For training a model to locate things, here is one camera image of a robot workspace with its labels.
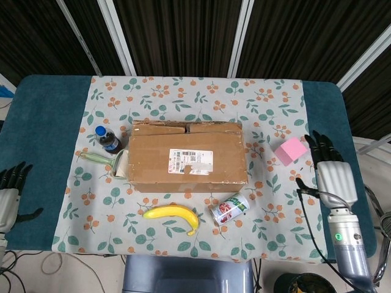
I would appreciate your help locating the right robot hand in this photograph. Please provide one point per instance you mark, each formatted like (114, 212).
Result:
(336, 183)

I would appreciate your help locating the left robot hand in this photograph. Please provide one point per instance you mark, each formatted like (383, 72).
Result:
(7, 207)

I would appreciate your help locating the brown cardboard box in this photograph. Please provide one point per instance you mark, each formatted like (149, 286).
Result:
(183, 158)

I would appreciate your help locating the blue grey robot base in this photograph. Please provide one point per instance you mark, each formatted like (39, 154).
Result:
(186, 274)

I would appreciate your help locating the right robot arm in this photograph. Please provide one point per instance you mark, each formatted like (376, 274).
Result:
(348, 244)

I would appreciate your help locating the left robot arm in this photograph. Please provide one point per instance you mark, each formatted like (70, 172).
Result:
(2, 244)

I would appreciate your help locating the pink foam cube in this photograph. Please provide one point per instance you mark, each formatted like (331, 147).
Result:
(290, 151)

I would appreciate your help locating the teal table cover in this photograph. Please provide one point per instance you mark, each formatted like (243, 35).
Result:
(46, 122)

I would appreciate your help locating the black round bucket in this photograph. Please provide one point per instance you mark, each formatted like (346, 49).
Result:
(302, 285)

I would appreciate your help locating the printed white tin can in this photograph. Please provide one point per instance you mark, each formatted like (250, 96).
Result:
(229, 209)

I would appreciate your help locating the green lint roller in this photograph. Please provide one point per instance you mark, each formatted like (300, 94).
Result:
(117, 166)

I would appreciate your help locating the blue white plastic bag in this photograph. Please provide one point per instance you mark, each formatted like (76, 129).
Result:
(4, 90)

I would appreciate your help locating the cola bottle blue cap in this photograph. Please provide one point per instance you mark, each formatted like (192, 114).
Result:
(108, 142)

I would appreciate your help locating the yellow banana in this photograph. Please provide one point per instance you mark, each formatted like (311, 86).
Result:
(171, 211)

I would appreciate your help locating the floral leaf print tablecloth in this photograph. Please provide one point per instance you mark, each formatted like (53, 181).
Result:
(183, 100)

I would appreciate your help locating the chrome metal chair frame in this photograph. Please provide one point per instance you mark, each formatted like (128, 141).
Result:
(385, 241)

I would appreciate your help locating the wide white frame post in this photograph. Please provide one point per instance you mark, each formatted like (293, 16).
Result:
(363, 59)
(239, 39)
(117, 36)

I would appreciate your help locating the thin grey frame post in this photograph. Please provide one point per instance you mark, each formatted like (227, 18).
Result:
(80, 38)

